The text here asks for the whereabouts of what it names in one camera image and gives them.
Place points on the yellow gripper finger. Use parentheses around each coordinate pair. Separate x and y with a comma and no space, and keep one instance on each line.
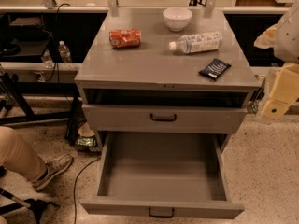
(267,39)
(283,93)

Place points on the red coke can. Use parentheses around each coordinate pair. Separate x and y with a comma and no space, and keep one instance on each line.
(125,38)

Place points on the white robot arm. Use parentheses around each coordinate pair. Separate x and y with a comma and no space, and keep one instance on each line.
(283,38)

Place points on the grey metal drawer cabinet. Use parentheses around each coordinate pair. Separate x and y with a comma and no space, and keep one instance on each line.
(151,74)

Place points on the open grey bottom drawer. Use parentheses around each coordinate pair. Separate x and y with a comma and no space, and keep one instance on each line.
(162,175)

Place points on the closed grey upper drawer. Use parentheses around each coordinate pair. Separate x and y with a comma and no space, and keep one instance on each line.
(164,119)

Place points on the clear plastic water bottle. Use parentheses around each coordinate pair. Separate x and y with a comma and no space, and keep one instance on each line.
(195,43)

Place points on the white ceramic bowl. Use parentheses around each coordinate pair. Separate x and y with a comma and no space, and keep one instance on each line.
(177,18)

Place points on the green packet on floor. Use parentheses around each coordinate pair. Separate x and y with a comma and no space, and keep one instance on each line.
(86,144)

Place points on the small water bottle on shelf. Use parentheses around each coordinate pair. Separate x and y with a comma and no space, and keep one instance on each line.
(64,52)

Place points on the grey sneaker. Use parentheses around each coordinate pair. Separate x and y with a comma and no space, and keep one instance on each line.
(54,168)

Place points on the black tripod foot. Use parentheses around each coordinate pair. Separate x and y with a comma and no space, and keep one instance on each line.
(36,206)

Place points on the person leg beige trousers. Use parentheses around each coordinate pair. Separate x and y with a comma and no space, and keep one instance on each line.
(18,156)

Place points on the black stand frame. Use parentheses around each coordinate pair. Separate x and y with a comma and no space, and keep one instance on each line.
(10,87)

